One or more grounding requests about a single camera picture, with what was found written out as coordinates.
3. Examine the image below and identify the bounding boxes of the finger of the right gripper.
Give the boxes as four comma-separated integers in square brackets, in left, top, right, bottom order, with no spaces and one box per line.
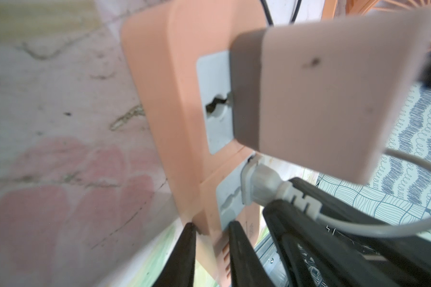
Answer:
[290,178,431,287]
[263,200,398,287]

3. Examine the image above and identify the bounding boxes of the small orange desk fan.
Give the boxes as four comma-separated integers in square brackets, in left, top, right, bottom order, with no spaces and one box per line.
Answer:
[321,0,431,49]

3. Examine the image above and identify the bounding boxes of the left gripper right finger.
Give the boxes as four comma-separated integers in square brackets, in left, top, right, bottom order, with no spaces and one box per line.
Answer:
[228,221,274,287]

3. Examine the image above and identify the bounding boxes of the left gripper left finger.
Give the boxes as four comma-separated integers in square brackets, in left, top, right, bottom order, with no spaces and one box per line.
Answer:
[153,222,196,287]

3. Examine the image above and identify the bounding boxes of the pink USB charger adapter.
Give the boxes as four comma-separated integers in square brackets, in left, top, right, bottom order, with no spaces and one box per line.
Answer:
[230,8,431,184]

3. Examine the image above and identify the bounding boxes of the pink power strip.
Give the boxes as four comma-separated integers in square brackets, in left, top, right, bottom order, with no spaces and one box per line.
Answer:
[122,1,266,287]

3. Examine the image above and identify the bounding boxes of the white fan cord with plug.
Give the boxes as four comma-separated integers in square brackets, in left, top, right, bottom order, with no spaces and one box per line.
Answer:
[240,148,431,239]

